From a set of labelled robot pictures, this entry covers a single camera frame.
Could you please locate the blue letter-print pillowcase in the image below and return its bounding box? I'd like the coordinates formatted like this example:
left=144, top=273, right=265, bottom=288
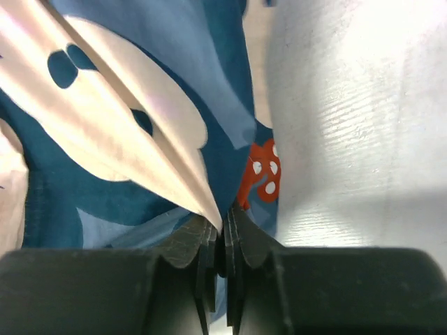
left=0, top=0, right=282, bottom=325

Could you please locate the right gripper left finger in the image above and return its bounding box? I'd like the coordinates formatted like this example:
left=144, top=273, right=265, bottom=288
left=1, top=216, right=217, bottom=334

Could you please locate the white pillow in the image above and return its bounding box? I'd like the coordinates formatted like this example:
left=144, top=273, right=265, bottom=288
left=268, top=1, right=446, bottom=253

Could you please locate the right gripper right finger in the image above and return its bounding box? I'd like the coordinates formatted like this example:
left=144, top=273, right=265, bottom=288
left=223, top=205, right=446, bottom=334

